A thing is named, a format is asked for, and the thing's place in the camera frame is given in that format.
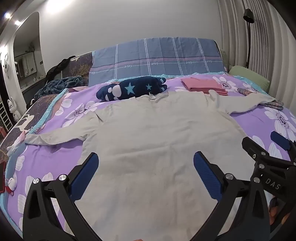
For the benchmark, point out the salmon folded garment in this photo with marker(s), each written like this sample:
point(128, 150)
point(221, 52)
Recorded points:
point(219, 92)

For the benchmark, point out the purple floral quilt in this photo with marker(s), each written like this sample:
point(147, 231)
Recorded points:
point(249, 120)

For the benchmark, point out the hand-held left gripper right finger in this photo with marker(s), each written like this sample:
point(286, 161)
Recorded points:
point(206, 177)

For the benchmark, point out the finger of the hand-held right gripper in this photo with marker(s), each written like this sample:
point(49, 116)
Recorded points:
point(256, 151)
point(281, 140)

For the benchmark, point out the white bear wall decoration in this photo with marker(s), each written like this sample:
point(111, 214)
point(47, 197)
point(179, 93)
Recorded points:
point(5, 66)

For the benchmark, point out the ceiling spotlight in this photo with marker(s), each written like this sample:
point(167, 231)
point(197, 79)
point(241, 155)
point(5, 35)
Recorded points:
point(7, 15)
point(17, 22)

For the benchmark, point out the dark deer print bedsheet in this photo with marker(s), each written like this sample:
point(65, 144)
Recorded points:
point(30, 109)

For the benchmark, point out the black floor lamp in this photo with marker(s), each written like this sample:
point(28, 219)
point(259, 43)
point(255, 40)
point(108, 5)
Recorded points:
point(248, 15)

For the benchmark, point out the black garment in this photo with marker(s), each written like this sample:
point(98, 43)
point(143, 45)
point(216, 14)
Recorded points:
point(57, 68)

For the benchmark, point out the beige ribbed panel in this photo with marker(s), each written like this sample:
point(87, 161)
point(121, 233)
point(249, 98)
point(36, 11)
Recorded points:
point(270, 39)

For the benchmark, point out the white cat figurine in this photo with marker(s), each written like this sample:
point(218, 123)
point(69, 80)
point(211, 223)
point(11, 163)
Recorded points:
point(13, 109)

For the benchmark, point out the teal orange floral cloth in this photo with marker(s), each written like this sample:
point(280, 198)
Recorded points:
point(275, 105)

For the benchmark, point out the blue plaid blanket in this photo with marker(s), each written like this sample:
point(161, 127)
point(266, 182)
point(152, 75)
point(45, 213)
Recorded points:
point(161, 58)

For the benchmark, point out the red flat object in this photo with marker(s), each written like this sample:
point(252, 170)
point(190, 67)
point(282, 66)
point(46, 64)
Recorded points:
point(1, 176)

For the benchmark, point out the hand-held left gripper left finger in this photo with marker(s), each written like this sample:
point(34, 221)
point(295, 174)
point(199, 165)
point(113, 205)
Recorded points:
point(85, 172)

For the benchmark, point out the large green pillow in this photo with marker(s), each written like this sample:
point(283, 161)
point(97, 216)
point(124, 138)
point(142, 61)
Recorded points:
point(249, 75)

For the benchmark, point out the beige long-sleeve shirt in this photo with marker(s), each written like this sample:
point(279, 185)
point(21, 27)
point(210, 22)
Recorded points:
point(150, 139)

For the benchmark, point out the navy star print fleece garment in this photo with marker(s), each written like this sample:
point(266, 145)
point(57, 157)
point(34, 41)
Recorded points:
point(134, 88)

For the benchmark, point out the white ladder rack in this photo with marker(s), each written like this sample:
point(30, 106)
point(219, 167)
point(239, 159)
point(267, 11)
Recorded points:
point(5, 115)

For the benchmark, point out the mirror cabinet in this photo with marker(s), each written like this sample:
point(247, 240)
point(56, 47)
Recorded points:
point(26, 63)

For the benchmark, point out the pale pink cloth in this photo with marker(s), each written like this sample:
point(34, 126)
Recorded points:
point(20, 139)

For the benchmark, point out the white round trinket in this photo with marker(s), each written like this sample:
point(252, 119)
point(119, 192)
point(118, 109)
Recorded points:
point(11, 184)

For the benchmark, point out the person's right hand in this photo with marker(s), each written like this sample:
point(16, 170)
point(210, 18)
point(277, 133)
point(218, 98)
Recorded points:
point(275, 207)

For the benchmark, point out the teal fuzzy blanket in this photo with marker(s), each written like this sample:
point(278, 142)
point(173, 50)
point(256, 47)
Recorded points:
point(64, 82)

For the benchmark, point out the pink folded garment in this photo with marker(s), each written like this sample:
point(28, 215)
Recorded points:
point(200, 83)

